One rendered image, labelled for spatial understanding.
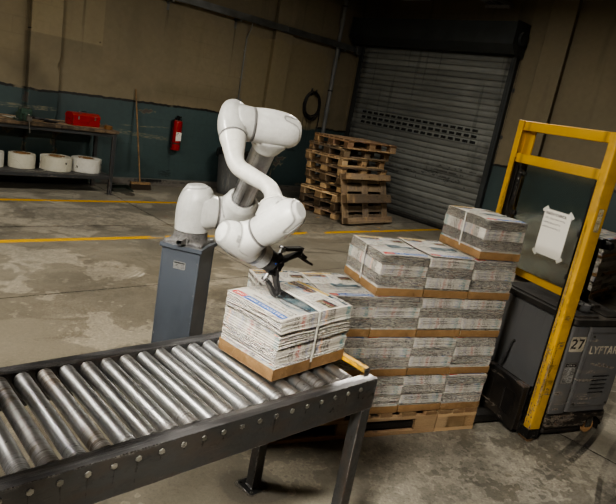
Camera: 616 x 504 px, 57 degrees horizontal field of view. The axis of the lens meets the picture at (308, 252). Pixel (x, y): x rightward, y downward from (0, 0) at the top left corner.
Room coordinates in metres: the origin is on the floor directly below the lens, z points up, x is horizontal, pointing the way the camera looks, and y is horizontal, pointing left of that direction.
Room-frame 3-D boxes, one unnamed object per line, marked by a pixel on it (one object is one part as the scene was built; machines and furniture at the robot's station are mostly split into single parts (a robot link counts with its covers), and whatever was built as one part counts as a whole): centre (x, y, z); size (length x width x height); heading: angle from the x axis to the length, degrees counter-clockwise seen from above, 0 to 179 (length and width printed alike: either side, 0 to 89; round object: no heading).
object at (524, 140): (3.75, -1.22, 0.97); 0.09 x 0.09 x 1.75; 25
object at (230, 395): (1.73, 0.25, 0.77); 0.47 x 0.05 x 0.05; 45
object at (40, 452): (1.32, 0.66, 0.77); 0.47 x 0.05 x 0.05; 45
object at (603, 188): (3.15, -1.50, 0.97); 0.09 x 0.09 x 1.75; 25
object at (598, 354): (3.61, -1.70, 0.40); 0.69 x 0.55 x 0.80; 25
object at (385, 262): (3.02, -0.43, 0.95); 0.38 x 0.29 x 0.23; 25
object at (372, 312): (2.96, -0.31, 0.42); 1.17 x 0.39 x 0.83; 115
